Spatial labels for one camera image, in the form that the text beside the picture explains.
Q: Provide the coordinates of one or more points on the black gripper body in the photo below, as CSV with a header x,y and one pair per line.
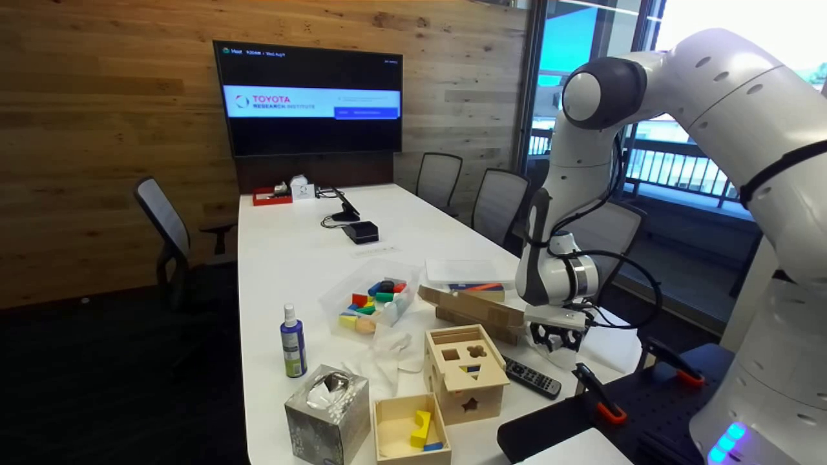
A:
x,y
565,334

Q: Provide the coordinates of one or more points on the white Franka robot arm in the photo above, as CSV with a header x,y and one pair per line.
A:
x,y
740,111

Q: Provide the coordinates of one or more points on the white tissue in box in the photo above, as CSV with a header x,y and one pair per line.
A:
x,y
327,397

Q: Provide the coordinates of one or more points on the grey tissue box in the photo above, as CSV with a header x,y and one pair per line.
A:
x,y
327,427

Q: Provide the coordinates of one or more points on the white paper bag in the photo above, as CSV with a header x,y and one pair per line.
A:
x,y
617,344

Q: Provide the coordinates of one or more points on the grey remote control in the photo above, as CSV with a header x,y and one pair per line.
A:
x,y
534,377

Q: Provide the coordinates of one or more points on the long wooden box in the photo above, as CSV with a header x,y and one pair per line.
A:
x,y
480,313

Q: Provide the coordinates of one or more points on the wooden shape sorter box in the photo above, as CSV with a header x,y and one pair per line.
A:
x,y
467,376

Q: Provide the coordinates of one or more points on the grey mesh office chair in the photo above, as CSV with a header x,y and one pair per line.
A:
x,y
441,180
617,233
499,204

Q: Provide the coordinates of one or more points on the clear plastic container with pens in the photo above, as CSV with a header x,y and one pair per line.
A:
x,y
468,269

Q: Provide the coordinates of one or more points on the blue chair seat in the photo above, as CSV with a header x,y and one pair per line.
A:
x,y
680,414

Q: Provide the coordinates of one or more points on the yellow wooden block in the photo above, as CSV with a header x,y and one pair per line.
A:
x,y
419,427

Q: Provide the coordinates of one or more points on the small blue block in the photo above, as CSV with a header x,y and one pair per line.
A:
x,y
432,446

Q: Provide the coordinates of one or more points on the clear tub of coloured blocks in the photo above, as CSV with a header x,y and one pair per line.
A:
x,y
373,301

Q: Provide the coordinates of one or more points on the shallow wooden tray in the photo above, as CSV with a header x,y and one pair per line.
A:
x,y
392,429

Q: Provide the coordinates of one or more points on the dark balcony railing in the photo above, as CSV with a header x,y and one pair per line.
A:
x,y
680,172

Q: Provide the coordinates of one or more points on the small black device box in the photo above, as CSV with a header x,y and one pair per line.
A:
x,y
362,230

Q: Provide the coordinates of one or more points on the black tablet stand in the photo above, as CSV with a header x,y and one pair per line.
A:
x,y
348,207

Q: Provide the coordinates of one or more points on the bottle with purple label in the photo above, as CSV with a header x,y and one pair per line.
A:
x,y
293,344

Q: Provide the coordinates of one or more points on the dark wooden cabinet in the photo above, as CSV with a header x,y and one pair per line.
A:
x,y
313,172

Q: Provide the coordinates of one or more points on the flat red box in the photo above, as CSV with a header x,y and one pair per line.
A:
x,y
272,198

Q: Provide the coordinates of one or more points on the grey office chair with armrests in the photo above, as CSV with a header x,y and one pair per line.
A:
x,y
165,220

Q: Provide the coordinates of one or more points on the black wall television screen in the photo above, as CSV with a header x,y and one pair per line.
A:
x,y
311,95

